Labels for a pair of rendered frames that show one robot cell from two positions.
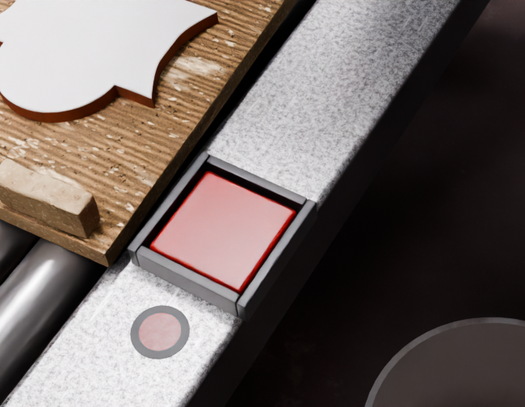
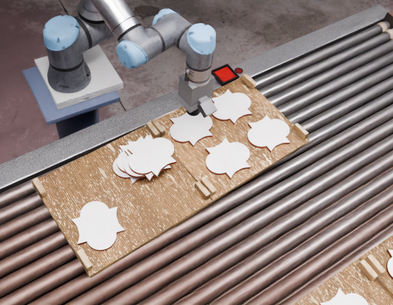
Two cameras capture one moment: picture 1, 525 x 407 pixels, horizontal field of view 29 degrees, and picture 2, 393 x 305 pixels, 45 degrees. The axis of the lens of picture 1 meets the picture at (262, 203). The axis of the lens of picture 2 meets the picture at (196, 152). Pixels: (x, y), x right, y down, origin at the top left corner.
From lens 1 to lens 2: 1.75 m
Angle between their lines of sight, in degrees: 70
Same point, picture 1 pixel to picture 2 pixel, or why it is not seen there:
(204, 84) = (217, 91)
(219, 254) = (227, 71)
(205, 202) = (225, 78)
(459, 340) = not seen: hidden behind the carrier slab
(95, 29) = (231, 103)
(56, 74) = (240, 98)
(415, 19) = (175, 94)
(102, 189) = (239, 83)
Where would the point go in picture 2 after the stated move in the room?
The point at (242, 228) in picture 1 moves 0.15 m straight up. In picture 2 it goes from (222, 72) to (228, 41)
